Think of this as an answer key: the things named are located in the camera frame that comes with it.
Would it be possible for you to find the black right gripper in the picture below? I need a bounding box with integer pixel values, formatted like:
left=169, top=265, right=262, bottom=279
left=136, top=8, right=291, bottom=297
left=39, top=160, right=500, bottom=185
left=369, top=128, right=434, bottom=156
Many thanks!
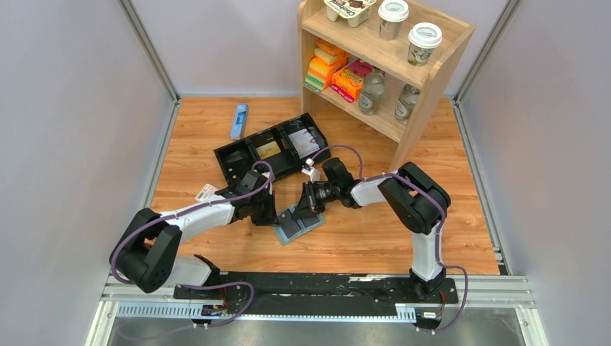
left=291, top=179, right=340, bottom=220

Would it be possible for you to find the teal leather card holder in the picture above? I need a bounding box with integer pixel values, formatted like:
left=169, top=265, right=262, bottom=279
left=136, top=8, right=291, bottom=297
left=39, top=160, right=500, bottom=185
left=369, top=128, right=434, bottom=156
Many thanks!
left=272, top=205, right=326, bottom=246

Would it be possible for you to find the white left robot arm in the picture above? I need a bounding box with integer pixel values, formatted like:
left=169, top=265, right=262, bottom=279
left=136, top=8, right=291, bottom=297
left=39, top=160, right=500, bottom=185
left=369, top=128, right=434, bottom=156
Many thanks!
left=109, top=170, right=277, bottom=299

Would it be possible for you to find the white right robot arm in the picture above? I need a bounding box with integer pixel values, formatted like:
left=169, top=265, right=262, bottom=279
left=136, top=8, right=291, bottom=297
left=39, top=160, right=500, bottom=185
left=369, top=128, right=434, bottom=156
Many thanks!
left=291, top=158, right=451, bottom=302

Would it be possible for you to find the gold card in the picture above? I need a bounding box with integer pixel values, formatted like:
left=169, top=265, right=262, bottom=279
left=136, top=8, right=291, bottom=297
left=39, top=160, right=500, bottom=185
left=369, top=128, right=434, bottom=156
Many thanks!
left=256, top=141, right=282, bottom=160

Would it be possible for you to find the silver VIP card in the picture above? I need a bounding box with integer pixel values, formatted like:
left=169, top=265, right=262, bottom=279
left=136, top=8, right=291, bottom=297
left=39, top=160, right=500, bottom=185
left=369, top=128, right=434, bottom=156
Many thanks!
left=287, top=129, right=321, bottom=159

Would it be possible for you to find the black three-compartment tray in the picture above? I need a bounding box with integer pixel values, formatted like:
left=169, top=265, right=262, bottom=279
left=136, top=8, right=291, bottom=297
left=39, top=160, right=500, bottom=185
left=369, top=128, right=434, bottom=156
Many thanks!
left=214, top=113, right=330, bottom=185

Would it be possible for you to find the blue rectangular box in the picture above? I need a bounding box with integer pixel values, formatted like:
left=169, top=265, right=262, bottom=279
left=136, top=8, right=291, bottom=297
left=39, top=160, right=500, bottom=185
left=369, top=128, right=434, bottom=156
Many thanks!
left=230, top=103, right=248, bottom=141

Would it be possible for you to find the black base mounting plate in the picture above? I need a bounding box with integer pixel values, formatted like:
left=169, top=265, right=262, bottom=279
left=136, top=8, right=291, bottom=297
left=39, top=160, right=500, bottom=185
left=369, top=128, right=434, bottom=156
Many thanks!
left=172, top=271, right=460, bottom=317

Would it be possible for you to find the orange snack box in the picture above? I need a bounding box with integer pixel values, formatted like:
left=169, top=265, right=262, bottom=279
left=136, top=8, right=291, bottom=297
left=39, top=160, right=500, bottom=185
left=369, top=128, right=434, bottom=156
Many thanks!
left=329, top=59, right=373, bottom=103

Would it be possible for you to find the glass bottle left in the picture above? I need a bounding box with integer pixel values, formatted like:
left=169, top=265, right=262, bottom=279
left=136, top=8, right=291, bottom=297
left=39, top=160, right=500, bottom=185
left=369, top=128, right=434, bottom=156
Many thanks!
left=358, top=67, right=385, bottom=115

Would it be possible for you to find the glass bottle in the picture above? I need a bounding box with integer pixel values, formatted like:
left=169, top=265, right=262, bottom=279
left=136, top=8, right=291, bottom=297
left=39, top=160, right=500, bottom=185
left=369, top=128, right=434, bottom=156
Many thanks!
left=358, top=67, right=385, bottom=115
left=395, top=84, right=420, bottom=125

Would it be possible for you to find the wooden shelf unit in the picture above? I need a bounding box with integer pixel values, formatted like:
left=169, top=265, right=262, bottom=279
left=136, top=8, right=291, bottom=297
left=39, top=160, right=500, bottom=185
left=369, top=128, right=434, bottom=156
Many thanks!
left=296, top=0, right=476, bottom=179

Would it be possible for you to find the glass bottle right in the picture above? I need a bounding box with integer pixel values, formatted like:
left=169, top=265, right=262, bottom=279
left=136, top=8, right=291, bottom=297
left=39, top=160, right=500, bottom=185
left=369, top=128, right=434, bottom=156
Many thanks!
left=395, top=84, right=420, bottom=125

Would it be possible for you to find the stacked colourful sponges pack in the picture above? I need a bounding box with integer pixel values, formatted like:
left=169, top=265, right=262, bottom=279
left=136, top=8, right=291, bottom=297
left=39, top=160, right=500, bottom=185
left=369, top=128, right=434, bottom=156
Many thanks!
left=303, top=39, right=350, bottom=93

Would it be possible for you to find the chocolate pudding cup pack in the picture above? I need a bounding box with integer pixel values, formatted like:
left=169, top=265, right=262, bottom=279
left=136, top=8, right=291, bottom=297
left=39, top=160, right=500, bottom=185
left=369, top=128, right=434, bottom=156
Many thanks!
left=324, top=0, right=377, bottom=28

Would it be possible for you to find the paper coffee cup right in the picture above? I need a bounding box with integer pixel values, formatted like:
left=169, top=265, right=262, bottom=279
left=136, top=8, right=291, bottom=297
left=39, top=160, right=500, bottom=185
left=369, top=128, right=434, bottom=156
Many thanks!
left=407, top=22, right=442, bottom=66

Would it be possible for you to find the paper coffee cup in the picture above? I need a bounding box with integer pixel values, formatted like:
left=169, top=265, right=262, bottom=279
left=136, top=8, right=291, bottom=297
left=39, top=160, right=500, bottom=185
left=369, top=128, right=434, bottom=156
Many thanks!
left=378, top=0, right=409, bottom=40
left=407, top=22, right=442, bottom=66

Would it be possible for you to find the paper coffee cup left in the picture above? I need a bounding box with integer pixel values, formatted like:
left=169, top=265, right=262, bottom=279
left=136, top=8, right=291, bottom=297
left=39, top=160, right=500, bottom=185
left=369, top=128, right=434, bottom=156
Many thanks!
left=378, top=0, right=409, bottom=40

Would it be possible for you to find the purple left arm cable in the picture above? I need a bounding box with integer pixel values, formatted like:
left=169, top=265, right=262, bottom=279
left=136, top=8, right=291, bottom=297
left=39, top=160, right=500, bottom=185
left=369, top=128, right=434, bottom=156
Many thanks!
left=108, top=160, right=276, bottom=329

